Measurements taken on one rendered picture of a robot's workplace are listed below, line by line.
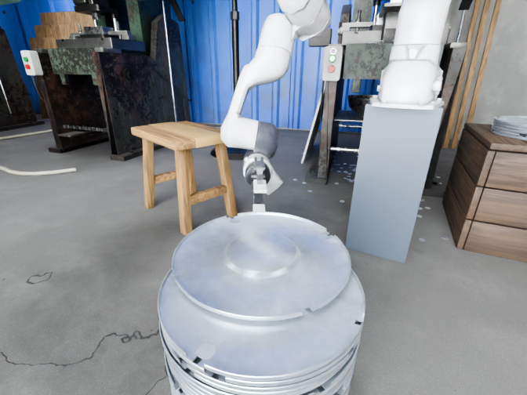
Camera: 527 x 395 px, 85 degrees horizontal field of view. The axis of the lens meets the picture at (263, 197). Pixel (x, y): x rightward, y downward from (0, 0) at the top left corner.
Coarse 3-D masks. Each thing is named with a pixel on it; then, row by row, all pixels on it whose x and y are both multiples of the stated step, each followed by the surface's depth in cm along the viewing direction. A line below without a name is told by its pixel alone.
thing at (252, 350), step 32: (160, 288) 41; (352, 288) 42; (160, 320) 36; (192, 320) 36; (224, 320) 36; (288, 320) 36; (320, 320) 36; (192, 352) 32; (224, 352) 32; (256, 352) 32; (288, 352) 32; (320, 352) 32
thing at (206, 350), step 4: (200, 344) 33; (204, 344) 33; (208, 344) 33; (212, 344) 33; (200, 348) 33; (204, 348) 33; (208, 348) 33; (212, 348) 33; (196, 352) 32; (200, 352) 32; (204, 352) 32; (208, 352) 32; (212, 352) 32; (200, 356) 32; (204, 356) 32; (208, 356) 32; (212, 356) 32
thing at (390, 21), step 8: (384, 8) 117; (392, 8) 117; (400, 8) 117; (384, 16) 126; (392, 16) 124; (384, 24) 126; (392, 24) 125; (384, 32) 127; (392, 32) 126; (384, 40) 128; (392, 40) 127
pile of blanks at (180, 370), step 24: (360, 336) 37; (168, 360) 37; (336, 360) 32; (192, 384) 33; (216, 384) 31; (240, 384) 30; (264, 384) 29; (288, 384) 31; (312, 384) 31; (336, 384) 34
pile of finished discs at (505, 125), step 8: (496, 120) 93; (504, 120) 95; (512, 120) 96; (520, 120) 96; (496, 128) 92; (504, 128) 89; (512, 128) 86; (520, 128) 84; (512, 136) 86; (520, 136) 88
